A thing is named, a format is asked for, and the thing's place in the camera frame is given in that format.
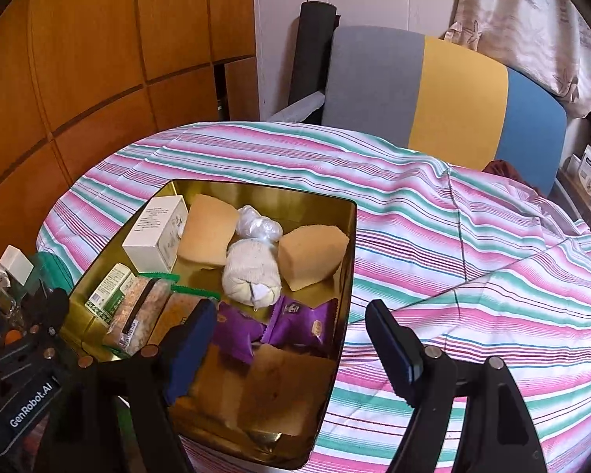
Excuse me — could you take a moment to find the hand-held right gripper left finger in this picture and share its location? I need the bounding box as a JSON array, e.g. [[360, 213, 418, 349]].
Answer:
[[54, 300, 218, 473]]

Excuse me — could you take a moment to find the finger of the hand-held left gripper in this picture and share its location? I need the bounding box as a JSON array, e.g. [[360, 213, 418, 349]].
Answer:
[[27, 283, 71, 350]]

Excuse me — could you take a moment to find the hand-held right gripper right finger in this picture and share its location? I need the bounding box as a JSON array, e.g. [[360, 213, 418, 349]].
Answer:
[[365, 300, 547, 473]]

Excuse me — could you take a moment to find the orange snack packet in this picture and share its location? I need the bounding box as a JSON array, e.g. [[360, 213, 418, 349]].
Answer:
[[148, 286, 222, 350]]

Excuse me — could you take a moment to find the purple snack packet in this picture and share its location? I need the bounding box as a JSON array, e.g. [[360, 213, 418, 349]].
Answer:
[[261, 298, 336, 356], [212, 303, 268, 366]]

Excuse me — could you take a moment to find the green-edged cracker packet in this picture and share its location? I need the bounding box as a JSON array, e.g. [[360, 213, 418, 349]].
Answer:
[[102, 276, 173, 356]]

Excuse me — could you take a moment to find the white cloth roll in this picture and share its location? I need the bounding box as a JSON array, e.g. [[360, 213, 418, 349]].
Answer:
[[221, 239, 281, 310]]

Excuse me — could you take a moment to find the yellow sponge cake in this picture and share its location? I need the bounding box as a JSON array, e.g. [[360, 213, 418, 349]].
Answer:
[[177, 194, 240, 269], [236, 344, 336, 437], [278, 224, 350, 292]]

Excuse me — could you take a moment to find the white plastic-wrapped ball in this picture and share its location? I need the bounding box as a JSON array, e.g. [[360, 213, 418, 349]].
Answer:
[[235, 205, 283, 243]]

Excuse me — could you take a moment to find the gold tin box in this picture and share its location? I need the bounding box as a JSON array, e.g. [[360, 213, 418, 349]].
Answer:
[[61, 179, 358, 471]]

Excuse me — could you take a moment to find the green plastic object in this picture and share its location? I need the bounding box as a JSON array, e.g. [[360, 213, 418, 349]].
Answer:
[[30, 251, 76, 301]]

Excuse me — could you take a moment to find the clear bottle white cap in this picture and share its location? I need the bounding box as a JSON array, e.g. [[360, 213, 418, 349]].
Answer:
[[0, 245, 34, 306]]

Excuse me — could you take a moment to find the green and white carton box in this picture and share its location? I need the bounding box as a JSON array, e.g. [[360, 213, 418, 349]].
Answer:
[[86, 263, 138, 328]]

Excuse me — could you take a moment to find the striped tablecloth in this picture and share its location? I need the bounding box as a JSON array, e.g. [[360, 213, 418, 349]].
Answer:
[[35, 121, 591, 473]]

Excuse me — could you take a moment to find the dark red cloth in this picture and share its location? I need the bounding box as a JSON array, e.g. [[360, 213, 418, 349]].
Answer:
[[483, 159, 543, 195]]

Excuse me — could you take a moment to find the wooden desk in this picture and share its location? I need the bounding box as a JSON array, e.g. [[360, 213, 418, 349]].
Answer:
[[556, 168, 591, 237]]

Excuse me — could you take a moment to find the grey yellow blue headboard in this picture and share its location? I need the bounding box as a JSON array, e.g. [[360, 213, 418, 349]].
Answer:
[[268, 26, 568, 198]]

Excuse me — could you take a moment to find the wooden wardrobe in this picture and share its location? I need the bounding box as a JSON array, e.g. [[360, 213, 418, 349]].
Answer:
[[0, 0, 262, 277]]

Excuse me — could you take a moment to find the black rolled mat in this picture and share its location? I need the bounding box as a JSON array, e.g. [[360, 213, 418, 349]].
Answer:
[[290, 1, 336, 109]]

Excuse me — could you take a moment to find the beige patterned curtain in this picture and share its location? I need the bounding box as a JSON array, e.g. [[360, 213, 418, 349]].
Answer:
[[443, 0, 591, 119]]

